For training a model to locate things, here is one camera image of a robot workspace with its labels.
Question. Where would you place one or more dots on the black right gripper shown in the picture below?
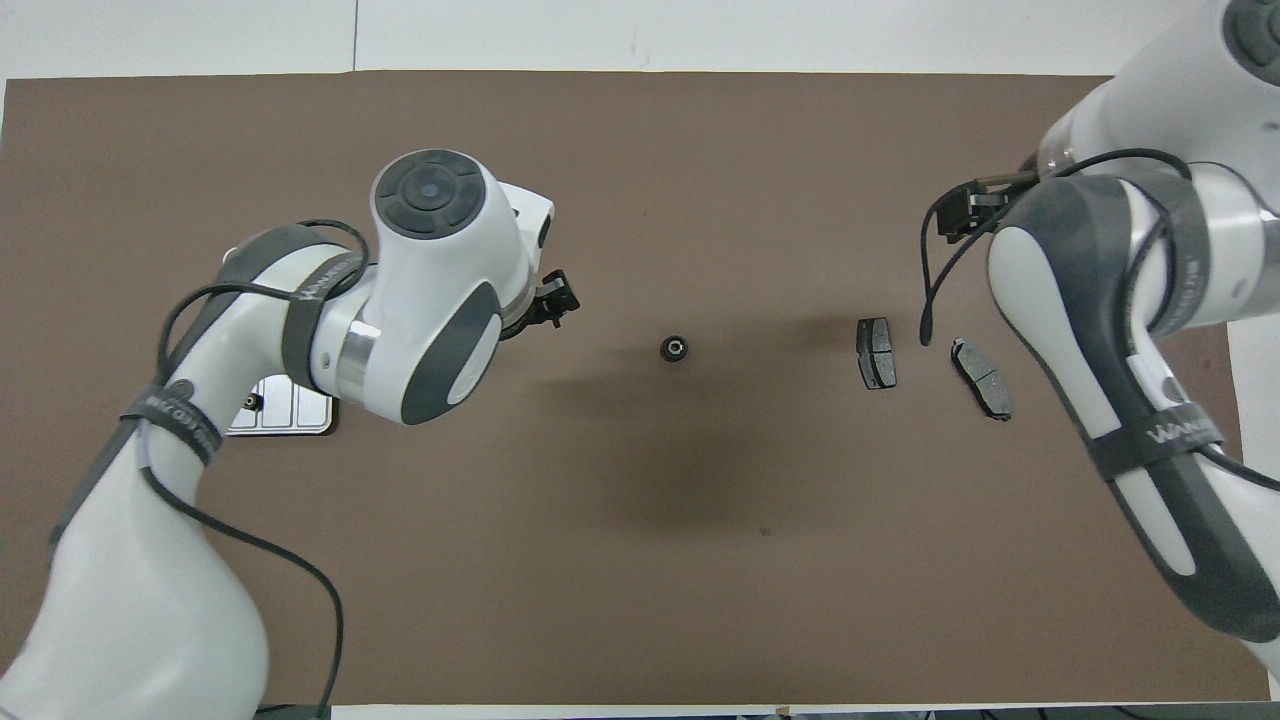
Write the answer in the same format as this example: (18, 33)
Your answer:
(988, 205)

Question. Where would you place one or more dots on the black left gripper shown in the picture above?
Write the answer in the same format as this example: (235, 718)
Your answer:
(535, 312)

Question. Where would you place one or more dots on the large black bearing gear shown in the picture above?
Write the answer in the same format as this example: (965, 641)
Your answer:
(674, 348)

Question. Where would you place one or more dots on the small black bearing gear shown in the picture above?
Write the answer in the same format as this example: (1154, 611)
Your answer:
(251, 401)

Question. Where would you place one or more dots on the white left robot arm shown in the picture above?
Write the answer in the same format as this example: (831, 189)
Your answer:
(430, 260)

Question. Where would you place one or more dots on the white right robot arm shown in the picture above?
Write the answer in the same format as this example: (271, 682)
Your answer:
(1200, 100)

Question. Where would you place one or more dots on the silver metal tray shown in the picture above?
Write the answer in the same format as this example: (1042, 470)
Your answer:
(290, 418)

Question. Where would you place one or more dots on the short dark brake pad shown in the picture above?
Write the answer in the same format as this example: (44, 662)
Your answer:
(877, 352)

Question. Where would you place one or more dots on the long dark brake pad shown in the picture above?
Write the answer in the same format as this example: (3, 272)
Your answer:
(983, 380)

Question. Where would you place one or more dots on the brown table mat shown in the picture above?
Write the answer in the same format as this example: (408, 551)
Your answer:
(700, 600)

